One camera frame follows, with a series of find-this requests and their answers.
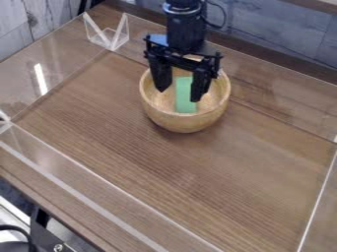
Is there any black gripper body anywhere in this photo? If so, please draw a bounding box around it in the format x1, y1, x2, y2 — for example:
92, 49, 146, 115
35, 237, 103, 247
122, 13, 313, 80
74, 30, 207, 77
143, 33, 222, 79

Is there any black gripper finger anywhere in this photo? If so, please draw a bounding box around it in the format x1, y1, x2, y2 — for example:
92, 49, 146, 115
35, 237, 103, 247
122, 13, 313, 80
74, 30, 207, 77
191, 68, 211, 102
147, 55, 173, 93

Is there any green rectangular stick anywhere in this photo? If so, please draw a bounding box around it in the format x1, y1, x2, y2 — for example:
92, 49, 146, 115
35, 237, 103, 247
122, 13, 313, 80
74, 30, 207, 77
175, 77, 198, 113

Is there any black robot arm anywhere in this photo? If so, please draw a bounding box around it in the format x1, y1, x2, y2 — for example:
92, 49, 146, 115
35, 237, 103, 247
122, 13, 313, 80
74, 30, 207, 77
143, 0, 223, 102

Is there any wooden bowl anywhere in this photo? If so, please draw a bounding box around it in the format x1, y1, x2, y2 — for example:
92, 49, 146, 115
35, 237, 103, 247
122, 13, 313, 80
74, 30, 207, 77
139, 68, 231, 133

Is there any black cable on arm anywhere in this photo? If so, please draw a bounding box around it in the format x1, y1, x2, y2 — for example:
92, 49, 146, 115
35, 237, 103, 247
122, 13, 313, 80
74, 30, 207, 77
202, 0, 229, 31

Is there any clear acrylic corner bracket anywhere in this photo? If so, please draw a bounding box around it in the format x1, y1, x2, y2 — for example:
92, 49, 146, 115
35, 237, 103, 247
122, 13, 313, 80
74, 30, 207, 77
83, 13, 128, 51

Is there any black table frame bracket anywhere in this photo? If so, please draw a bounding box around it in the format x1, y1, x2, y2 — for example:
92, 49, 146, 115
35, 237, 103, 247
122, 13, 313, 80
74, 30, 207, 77
31, 207, 82, 252

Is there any black cable lower left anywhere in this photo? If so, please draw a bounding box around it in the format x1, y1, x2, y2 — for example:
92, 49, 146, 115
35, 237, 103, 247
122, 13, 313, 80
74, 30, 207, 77
0, 223, 38, 252

